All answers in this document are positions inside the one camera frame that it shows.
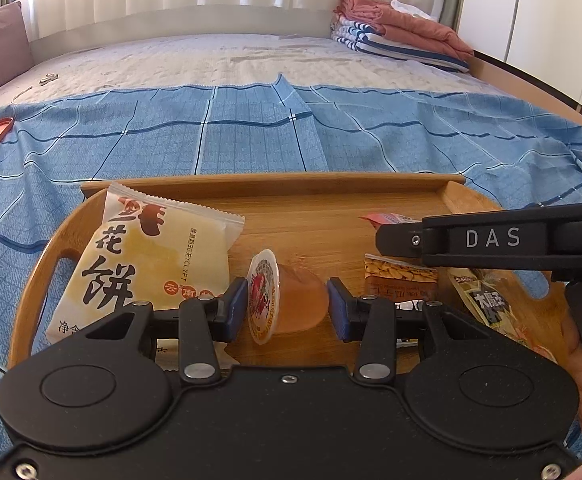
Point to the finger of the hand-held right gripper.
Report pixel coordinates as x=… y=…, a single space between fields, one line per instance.
x=398 y=242

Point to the wooden bed frame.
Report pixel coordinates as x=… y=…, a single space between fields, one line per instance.
x=531 y=77

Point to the gold foil snack packet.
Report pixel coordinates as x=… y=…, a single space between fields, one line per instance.
x=491 y=305

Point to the pink pastry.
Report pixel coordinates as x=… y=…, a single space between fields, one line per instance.
x=391 y=219

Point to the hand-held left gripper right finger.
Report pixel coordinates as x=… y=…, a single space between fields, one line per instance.
x=340 y=310

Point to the white folded cloth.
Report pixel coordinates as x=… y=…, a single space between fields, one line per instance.
x=411 y=8

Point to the white quilted mattress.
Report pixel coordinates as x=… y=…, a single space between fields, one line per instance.
x=221 y=60

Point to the yellow pastry packet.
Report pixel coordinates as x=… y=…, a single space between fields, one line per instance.
x=136 y=260

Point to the wooden serving tray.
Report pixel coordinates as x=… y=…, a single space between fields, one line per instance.
x=296 y=220

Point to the white wardrobe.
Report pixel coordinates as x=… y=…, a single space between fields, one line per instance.
x=546 y=10

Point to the blue striped folded towel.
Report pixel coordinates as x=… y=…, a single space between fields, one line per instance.
x=371 y=40

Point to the blue checked bed sheet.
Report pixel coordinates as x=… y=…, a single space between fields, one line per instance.
x=171 y=150

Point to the beige padded headboard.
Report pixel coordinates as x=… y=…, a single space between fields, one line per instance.
x=171 y=25

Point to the orange peanut packet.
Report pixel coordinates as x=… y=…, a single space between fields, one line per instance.
x=401 y=280

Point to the small clear wrapper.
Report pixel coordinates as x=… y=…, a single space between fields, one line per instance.
x=48 y=79

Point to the clear jelly cup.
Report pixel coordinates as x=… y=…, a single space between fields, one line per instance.
x=263 y=295

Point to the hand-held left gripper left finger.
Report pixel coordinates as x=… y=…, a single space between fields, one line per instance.
x=235 y=310

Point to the folded clothes stack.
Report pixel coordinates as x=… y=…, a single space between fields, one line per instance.
x=421 y=32

